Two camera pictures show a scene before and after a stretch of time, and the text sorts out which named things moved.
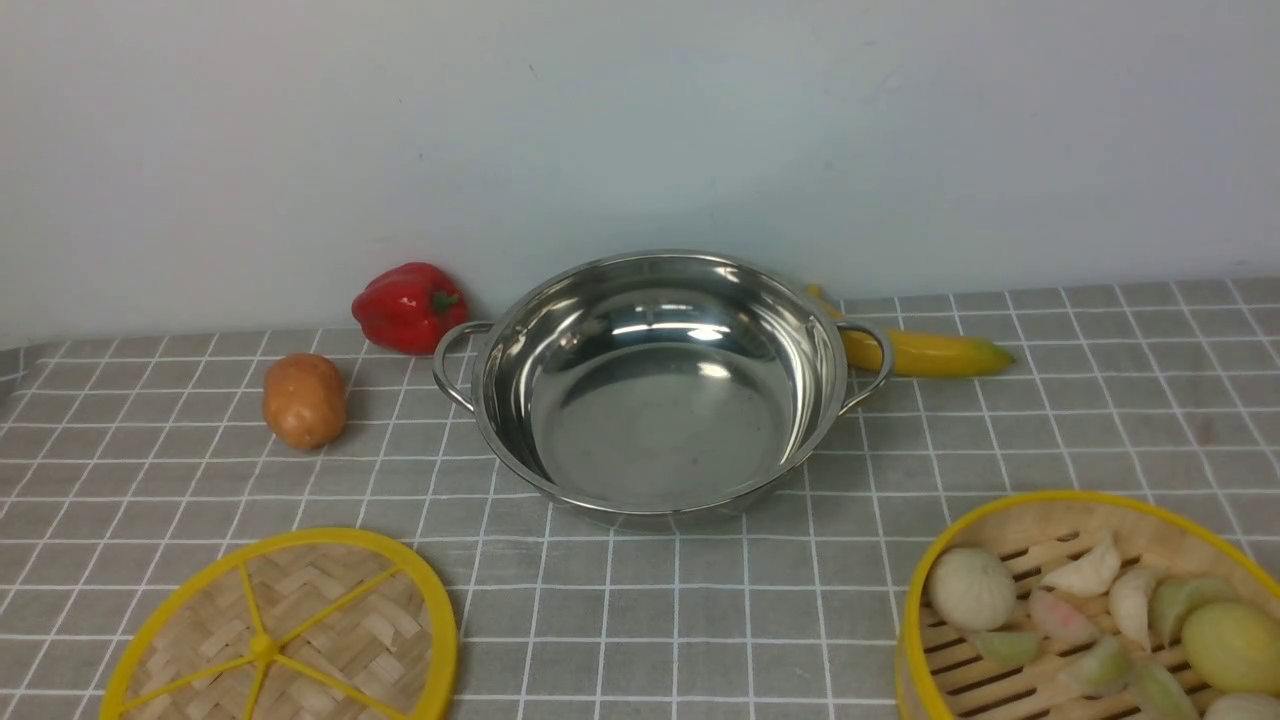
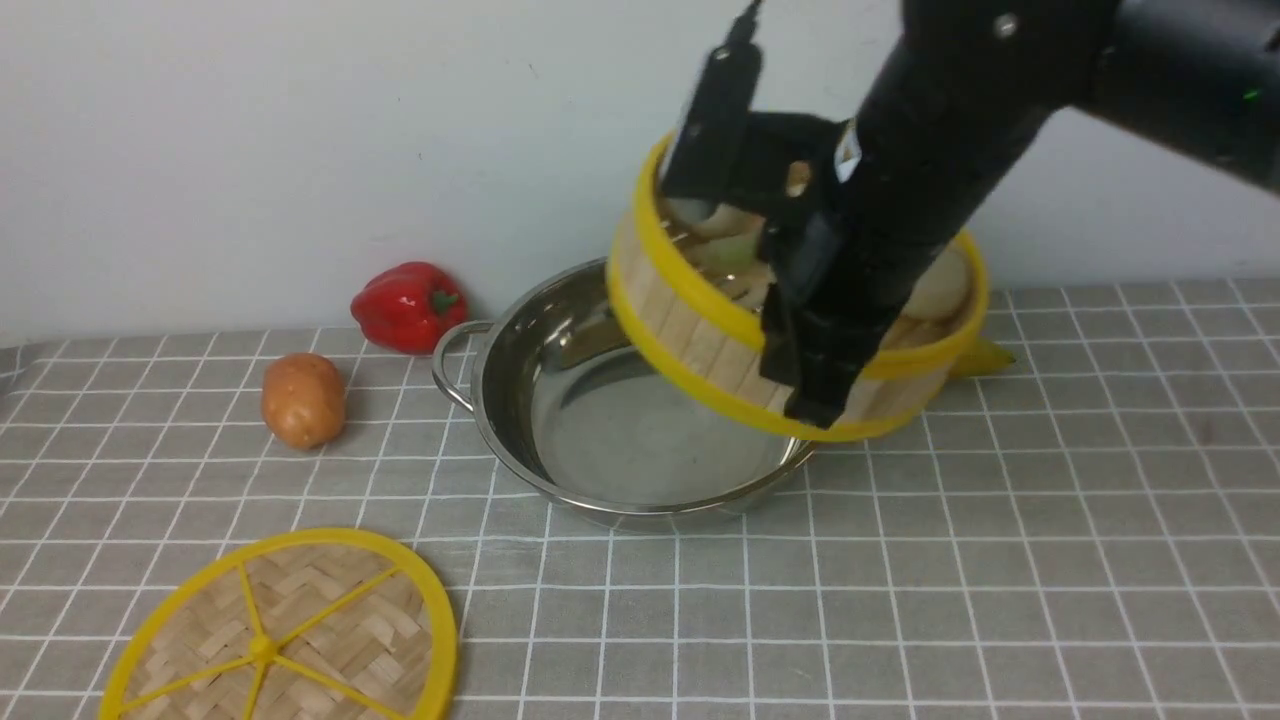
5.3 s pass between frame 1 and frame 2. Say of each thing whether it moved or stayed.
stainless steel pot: stayed
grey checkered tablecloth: stayed
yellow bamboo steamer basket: moved
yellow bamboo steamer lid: stayed
